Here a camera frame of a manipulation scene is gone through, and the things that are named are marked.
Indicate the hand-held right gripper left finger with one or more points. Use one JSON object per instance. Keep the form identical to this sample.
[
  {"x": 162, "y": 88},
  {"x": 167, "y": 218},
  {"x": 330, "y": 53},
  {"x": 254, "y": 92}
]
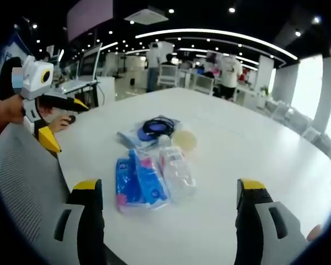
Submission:
[{"x": 92, "y": 220}]

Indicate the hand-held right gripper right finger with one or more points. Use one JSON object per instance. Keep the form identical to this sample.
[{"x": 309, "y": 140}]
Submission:
[{"x": 251, "y": 226}]

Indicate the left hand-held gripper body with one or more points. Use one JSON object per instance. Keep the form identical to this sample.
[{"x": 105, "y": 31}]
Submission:
[{"x": 34, "y": 80}]

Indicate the blue tissue pack item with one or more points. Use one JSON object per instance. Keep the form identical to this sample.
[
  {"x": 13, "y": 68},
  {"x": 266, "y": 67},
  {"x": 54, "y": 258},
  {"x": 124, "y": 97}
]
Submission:
[{"x": 139, "y": 182}]

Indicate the clear plastic bottle item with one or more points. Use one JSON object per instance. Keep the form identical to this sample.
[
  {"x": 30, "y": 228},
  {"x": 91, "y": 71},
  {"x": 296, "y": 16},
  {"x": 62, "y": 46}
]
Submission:
[{"x": 176, "y": 171}]

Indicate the round yellow lid item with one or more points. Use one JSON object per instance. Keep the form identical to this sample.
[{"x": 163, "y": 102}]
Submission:
[{"x": 184, "y": 140}]

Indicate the white tabletop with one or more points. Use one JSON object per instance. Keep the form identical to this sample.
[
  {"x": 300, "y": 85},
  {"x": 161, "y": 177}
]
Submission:
[{"x": 237, "y": 154}]

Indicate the person's left hand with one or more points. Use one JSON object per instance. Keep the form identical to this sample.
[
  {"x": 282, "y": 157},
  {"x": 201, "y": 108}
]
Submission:
[{"x": 9, "y": 110}]

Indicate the person's right hand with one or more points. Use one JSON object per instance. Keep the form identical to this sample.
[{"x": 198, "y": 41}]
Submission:
[{"x": 314, "y": 233}]

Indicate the black computer mouse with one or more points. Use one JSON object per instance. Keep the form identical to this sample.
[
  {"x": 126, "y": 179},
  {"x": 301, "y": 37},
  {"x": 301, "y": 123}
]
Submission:
[{"x": 72, "y": 119}]

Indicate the grey mesh office chair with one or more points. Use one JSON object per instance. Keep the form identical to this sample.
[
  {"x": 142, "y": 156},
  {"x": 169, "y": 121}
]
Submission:
[{"x": 22, "y": 176}]

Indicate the computer monitor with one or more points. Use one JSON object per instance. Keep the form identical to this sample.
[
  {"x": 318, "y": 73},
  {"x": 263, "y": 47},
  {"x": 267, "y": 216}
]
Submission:
[{"x": 89, "y": 62}]

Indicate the purple hanging banner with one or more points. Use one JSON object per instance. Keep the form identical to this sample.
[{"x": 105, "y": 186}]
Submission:
[{"x": 89, "y": 16}]

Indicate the white office chair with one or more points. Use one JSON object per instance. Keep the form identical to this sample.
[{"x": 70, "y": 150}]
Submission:
[
  {"x": 167, "y": 75},
  {"x": 204, "y": 84}
]

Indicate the ceiling air conditioner vent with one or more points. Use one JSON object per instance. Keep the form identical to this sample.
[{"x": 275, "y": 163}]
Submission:
[{"x": 146, "y": 16}]

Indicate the white square column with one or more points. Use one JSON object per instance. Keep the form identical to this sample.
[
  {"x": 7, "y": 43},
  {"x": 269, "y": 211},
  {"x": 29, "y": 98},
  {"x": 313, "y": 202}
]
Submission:
[{"x": 267, "y": 76}]

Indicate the curved ceiling light strip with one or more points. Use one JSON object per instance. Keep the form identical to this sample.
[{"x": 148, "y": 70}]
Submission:
[{"x": 209, "y": 31}]

